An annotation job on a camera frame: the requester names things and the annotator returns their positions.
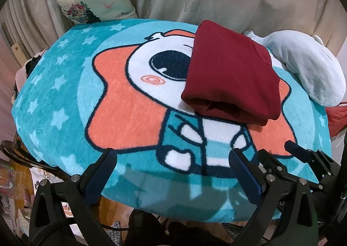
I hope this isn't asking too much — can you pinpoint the red cloth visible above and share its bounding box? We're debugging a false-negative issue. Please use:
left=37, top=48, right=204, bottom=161
left=325, top=101, right=347, bottom=138

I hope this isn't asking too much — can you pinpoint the white plush pillow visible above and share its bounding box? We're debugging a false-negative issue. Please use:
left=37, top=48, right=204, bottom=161
left=242, top=30, right=345, bottom=107

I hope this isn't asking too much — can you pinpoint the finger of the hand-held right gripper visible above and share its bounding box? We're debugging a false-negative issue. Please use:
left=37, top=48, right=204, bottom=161
left=284, top=140, right=340, bottom=192
left=257, top=149, right=323, bottom=195

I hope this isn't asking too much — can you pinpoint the dark wooden chair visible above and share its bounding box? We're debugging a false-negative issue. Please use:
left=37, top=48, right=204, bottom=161
left=0, top=140, right=59, bottom=172

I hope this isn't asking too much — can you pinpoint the beige wooden board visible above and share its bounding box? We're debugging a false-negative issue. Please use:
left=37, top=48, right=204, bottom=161
left=10, top=41, right=29, bottom=66

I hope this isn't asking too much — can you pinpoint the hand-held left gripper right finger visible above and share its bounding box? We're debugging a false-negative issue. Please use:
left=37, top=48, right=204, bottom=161
left=228, top=148, right=319, bottom=246

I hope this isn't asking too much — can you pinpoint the grey curtain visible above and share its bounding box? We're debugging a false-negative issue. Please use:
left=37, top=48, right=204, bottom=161
left=0, top=0, right=71, bottom=95

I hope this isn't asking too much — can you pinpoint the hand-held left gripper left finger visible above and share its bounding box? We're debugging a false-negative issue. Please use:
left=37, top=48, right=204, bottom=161
left=28, top=148, right=118, bottom=246

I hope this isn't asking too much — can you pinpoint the blue star cartoon blanket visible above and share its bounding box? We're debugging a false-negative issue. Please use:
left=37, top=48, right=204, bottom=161
left=11, top=18, right=332, bottom=221

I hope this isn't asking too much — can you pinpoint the pink upholstered chair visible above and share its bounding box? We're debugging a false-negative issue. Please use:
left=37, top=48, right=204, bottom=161
left=13, top=48, right=49, bottom=95

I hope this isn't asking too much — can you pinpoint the dark red garment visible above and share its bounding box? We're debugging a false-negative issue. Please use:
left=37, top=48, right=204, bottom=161
left=181, top=20, right=282, bottom=126

